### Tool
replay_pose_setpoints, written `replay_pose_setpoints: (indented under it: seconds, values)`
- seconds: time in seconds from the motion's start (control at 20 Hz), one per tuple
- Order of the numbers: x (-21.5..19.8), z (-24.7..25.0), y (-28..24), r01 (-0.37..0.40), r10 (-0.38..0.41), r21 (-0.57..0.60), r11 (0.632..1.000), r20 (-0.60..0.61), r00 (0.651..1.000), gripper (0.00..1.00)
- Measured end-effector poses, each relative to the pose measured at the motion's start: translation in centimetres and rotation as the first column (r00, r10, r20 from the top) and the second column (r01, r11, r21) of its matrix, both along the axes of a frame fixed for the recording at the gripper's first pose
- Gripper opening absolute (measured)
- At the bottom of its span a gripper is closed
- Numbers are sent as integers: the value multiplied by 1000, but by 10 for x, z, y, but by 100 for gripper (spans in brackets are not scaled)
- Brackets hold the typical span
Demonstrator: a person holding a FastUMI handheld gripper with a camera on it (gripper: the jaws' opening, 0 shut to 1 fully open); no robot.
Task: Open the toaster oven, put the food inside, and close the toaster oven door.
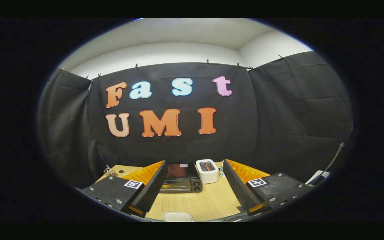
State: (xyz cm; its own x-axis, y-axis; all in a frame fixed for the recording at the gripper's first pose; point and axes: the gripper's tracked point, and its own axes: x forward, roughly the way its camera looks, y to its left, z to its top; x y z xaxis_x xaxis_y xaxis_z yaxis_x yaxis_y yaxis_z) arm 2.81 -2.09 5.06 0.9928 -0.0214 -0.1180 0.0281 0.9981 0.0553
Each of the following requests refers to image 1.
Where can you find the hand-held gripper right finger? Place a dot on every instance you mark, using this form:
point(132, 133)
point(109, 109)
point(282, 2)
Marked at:
point(237, 186)

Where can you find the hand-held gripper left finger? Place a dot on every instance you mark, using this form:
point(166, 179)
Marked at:
point(153, 186)

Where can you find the black toaster oven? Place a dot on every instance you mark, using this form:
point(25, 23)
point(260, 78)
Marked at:
point(182, 185)

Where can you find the white bread toaster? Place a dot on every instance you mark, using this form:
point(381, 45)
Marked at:
point(207, 175)

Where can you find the white plastic bottle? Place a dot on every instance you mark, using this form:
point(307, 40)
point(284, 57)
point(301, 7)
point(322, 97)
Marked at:
point(222, 170)

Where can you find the white plate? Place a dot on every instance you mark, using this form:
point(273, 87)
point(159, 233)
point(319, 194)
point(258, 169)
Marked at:
point(178, 217)

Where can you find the black backdrop cloth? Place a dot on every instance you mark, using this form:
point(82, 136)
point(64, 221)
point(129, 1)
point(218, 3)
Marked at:
point(245, 133)

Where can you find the white flat object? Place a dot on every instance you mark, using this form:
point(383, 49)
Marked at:
point(318, 176)

